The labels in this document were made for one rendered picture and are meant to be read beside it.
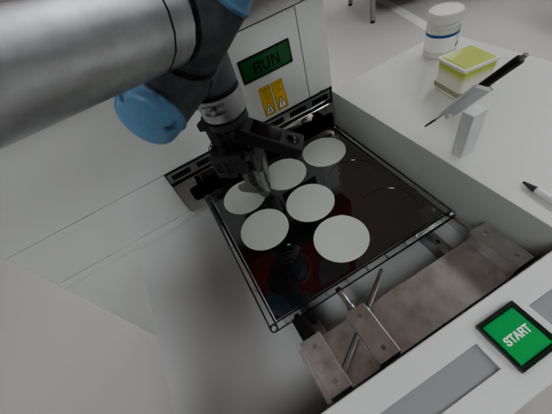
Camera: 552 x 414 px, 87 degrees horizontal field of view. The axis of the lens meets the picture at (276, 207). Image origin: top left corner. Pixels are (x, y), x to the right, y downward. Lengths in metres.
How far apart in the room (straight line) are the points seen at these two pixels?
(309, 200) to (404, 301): 0.26
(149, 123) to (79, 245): 0.49
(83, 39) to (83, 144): 0.46
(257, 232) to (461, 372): 0.38
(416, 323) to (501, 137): 0.35
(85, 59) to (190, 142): 0.48
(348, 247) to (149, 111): 0.38
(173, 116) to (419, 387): 0.41
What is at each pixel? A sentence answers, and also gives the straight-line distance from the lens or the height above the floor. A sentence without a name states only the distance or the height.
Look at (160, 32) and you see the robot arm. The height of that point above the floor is 1.31.
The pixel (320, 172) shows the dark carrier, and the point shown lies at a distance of 0.66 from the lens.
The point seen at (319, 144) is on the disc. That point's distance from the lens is 0.73.
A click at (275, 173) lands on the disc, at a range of 0.68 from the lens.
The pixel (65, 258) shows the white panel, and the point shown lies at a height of 0.90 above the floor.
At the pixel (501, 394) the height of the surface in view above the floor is 0.96.
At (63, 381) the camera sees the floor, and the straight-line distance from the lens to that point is 1.98.
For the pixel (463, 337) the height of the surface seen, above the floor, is 0.96.
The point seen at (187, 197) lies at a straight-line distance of 0.74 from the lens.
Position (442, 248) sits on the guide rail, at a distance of 0.61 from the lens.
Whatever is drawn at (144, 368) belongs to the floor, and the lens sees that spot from 1.70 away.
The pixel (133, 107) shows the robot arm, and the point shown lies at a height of 1.23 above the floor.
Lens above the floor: 1.36
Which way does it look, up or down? 49 degrees down
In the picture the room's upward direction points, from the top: 21 degrees counter-clockwise
